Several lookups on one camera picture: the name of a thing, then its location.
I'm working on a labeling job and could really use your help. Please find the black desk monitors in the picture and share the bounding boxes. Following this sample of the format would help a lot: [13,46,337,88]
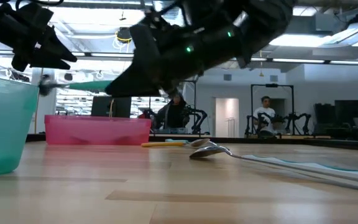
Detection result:
[314,99,358,140]

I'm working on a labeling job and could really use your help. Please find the orange handled spoon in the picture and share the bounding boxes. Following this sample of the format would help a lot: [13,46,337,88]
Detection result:
[140,138,213,149]

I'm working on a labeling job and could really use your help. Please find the black aluminium table frame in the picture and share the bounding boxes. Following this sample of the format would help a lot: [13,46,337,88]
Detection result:
[26,133,358,153]

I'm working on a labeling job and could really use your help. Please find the person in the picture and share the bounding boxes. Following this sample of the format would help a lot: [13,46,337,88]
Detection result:
[252,95,277,138]
[155,92,188,130]

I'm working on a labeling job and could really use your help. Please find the black background rig frame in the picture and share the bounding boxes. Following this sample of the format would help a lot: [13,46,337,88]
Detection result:
[250,83,295,138]

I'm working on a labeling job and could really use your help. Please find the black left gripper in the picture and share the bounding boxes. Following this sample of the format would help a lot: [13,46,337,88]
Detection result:
[0,2,78,72]

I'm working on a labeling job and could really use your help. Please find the pink translucent plastic bin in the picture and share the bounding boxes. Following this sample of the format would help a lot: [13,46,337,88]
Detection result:
[44,114,152,146]

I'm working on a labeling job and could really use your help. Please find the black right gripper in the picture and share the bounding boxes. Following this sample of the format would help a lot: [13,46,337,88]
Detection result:
[104,18,211,96]

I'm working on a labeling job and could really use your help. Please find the LED light bar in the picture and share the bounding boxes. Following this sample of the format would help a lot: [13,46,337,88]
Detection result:
[0,49,358,67]

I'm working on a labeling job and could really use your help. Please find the white column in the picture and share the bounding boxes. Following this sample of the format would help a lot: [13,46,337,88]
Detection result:
[31,67,58,134]

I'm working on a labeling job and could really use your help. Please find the teal translucent plastic bin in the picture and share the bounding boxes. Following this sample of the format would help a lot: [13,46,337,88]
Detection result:
[0,73,40,179]

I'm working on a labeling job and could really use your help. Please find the white teal patterned spoon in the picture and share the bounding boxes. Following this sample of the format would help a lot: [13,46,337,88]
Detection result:
[188,145,358,194]

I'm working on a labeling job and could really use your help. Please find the black monitor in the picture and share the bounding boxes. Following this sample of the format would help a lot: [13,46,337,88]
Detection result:
[91,96,132,119]

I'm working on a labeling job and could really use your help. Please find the black ceiling cable reel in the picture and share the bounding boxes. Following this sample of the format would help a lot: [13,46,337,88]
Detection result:
[116,27,132,44]

